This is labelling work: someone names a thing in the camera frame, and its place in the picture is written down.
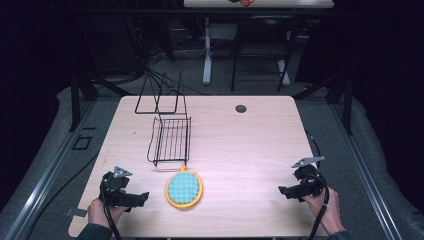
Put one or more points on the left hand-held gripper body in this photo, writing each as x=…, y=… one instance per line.
x=115, y=188

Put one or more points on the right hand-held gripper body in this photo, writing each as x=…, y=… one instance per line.
x=308, y=181

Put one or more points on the person's left hand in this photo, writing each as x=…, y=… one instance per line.
x=100, y=213

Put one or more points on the yellow-rimmed teal scrubbing pad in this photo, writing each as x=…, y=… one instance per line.
x=184, y=189

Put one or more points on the grey tape strip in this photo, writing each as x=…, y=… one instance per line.
x=76, y=212

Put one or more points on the dark round table grommet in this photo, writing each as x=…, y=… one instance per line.
x=240, y=108

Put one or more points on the black chair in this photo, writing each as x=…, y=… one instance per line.
x=263, y=53

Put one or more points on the white background table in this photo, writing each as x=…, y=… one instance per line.
x=207, y=50

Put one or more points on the orange object on background table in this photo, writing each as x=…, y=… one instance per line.
x=247, y=2

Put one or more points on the aluminium floor rail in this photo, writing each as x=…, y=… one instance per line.
x=366, y=173
x=43, y=180

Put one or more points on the black metal stand frame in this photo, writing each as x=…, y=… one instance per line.
x=346, y=103
x=76, y=100

